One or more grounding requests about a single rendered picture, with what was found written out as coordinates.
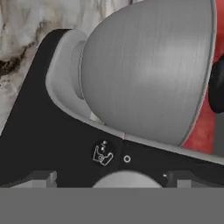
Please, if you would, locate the grey metal mixer bowl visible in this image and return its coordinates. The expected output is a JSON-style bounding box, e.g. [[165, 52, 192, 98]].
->
[[79, 0, 219, 147]]

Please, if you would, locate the black round mixer knob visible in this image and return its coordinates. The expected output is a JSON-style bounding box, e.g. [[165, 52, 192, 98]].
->
[[207, 54, 224, 115]]

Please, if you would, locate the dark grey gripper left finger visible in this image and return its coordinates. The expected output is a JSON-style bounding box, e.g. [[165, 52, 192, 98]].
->
[[0, 170, 59, 189]]

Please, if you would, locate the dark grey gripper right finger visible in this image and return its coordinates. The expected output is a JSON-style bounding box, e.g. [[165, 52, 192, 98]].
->
[[162, 170, 224, 189]]

